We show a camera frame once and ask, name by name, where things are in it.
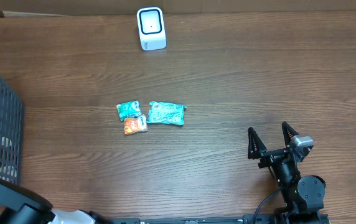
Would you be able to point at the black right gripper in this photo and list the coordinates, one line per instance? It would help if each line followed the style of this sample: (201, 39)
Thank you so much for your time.
(271, 157)

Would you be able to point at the large teal snack packet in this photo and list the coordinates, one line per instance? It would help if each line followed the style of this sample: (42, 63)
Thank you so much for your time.
(166, 113)

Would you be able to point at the small orange snack packet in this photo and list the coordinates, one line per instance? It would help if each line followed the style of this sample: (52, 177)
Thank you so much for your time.
(135, 125)

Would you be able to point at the small teal snack packet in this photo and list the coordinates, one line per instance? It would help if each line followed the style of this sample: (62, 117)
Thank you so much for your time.
(129, 109)

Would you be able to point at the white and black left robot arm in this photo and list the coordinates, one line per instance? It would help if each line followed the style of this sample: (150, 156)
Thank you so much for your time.
(23, 206)

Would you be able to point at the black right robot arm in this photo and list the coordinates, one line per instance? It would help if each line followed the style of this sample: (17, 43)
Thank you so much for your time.
(303, 196)

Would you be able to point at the white barcode scanner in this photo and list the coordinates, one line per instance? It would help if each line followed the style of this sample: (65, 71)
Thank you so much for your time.
(151, 28)

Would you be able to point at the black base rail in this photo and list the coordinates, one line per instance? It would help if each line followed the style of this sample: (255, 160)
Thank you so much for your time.
(245, 219)

